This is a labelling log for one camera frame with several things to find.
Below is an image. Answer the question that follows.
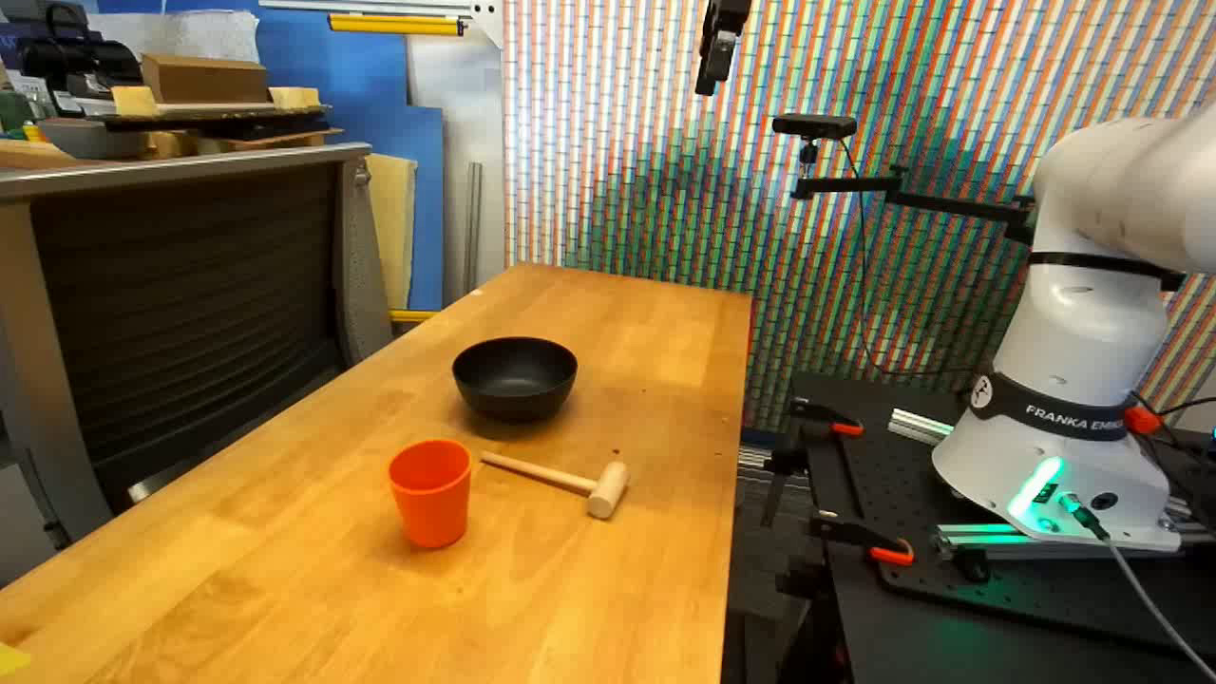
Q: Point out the beige foam board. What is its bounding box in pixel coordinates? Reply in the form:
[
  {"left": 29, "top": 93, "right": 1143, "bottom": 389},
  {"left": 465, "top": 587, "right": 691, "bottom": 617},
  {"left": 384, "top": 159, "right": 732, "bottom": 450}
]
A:
[{"left": 366, "top": 148, "right": 421, "bottom": 314}]

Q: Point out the red connector on arm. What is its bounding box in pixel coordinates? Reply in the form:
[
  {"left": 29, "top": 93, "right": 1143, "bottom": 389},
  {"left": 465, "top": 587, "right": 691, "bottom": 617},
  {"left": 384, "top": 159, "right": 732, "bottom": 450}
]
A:
[{"left": 1121, "top": 401, "right": 1167, "bottom": 440}]

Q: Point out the black clamp orange handle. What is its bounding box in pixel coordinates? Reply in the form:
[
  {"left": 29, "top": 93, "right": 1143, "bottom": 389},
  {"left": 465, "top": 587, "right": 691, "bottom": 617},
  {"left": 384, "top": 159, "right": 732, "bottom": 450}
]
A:
[
  {"left": 810, "top": 504, "right": 921, "bottom": 575},
  {"left": 787, "top": 395, "right": 869, "bottom": 446}
]

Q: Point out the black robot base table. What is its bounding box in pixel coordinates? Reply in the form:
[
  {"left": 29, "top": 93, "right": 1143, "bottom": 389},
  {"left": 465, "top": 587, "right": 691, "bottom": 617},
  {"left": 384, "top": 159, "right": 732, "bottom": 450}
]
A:
[{"left": 778, "top": 373, "right": 1216, "bottom": 684}]

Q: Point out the patterned backdrop panel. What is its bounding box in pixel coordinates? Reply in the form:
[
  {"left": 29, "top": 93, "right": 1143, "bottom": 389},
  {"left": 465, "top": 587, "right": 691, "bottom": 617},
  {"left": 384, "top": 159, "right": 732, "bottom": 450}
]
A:
[{"left": 497, "top": 0, "right": 1216, "bottom": 436}]

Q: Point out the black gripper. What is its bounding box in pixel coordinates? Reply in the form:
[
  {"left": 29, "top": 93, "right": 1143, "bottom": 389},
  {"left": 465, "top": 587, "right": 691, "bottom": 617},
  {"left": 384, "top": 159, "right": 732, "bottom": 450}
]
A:
[{"left": 691, "top": 0, "right": 760, "bottom": 100}]

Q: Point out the wooden mallet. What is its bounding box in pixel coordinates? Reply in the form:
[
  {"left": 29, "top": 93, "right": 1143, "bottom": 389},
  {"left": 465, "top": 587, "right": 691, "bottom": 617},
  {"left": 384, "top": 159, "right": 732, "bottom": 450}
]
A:
[{"left": 474, "top": 450, "right": 631, "bottom": 523}]

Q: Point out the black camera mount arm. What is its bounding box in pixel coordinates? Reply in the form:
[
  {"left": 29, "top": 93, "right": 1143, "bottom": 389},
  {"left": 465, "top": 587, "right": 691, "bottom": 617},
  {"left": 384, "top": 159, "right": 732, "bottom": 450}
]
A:
[{"left": 789, "top": 159, "right": 1041, "bottom": 247}]

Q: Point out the grey perforated partition cabinet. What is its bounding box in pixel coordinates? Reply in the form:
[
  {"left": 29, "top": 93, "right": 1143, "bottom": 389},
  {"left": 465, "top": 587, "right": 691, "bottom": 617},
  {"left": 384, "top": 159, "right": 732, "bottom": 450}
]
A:
[{"left": 0, "top": 141, "right": 394, "bottom": 545}]

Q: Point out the aluminium rail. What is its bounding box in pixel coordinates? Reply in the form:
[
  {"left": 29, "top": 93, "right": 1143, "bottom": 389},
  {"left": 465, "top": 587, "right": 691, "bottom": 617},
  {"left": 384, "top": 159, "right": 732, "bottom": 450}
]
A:
[{"left": 931, "top": 515, "right": 1199, "bottom": 564}]

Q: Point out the yellow bar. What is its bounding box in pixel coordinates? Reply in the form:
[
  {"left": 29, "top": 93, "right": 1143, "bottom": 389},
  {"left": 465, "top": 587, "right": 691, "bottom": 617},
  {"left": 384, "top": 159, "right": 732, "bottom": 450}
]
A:
[{"left": 322, "top": 10, "right": 466, "bottom": 42}]

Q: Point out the grey cable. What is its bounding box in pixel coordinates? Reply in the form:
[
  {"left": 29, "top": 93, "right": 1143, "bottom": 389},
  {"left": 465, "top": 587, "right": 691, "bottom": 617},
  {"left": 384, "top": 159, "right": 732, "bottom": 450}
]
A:
[{"left": 1071, "top": 496, "right": 1216, "bottom": 684}]

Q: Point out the black stereo camera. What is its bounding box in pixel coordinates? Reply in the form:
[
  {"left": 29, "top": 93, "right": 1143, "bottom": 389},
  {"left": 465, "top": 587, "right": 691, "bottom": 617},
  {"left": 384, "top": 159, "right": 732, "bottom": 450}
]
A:
[{"left": 770, "top": 110, "right": 862, "bottom": 166}]

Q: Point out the blue board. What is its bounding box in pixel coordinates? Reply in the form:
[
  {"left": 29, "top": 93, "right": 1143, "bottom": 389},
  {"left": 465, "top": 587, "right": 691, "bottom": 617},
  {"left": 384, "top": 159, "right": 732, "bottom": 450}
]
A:
[{"left": 251, "top": 8, "right": 451, "bottom": 314}]

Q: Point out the black equipment pile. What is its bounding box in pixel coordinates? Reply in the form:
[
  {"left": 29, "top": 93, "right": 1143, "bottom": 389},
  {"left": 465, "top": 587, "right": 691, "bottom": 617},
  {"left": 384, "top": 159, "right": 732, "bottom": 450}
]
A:
[{"left": 13, "top": 0, "right": 145, "bottom": 97}]

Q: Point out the orange plastic cup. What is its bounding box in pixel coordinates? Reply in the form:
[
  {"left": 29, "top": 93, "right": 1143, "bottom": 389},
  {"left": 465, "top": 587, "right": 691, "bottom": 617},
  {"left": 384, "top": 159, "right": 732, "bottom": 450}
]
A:
[{"left": 384, "top": 436, "right": 474, "bottom": 554}]

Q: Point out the brown wooden box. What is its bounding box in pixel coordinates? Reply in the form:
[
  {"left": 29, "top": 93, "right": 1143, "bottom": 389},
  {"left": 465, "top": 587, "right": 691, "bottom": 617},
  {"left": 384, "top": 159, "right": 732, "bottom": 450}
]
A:
[{"left": 137, "top": 55, "right": 279, "bottom": 108}]

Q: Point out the black bowl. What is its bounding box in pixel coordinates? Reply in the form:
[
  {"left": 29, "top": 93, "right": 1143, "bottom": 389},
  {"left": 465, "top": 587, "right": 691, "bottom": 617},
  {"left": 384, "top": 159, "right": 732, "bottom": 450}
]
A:
[{"left": 449, "top": 336, "right": 582, "bottom": 425}]

